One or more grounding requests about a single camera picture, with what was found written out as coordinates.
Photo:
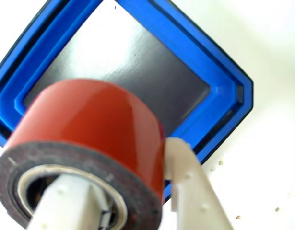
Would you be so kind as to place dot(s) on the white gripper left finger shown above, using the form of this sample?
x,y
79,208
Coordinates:
x,y
65,206

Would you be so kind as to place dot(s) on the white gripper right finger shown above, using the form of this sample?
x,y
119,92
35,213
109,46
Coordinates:
x,y
197,191

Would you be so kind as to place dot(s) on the red tape roll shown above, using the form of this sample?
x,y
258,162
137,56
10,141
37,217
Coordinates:
x,y
89,119

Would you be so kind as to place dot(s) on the blue plastic box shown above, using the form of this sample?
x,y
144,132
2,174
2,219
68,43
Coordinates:
x,y
228,100

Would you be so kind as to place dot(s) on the black square liner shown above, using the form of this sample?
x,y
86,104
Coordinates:
x,y
173,91

